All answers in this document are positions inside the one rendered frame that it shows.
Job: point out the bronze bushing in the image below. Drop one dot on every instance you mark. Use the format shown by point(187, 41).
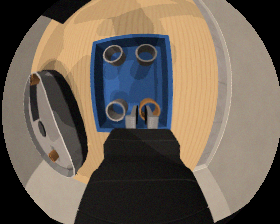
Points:
point(149, 100)
point(54, 155)
point(35, 80)

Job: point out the blue rectangular crate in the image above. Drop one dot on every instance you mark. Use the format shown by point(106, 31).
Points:
point(131, 81)

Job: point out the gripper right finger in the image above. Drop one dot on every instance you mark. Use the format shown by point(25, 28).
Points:
point(150, 120)

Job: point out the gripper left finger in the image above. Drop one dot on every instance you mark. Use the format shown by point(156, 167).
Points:
point(132, 119)

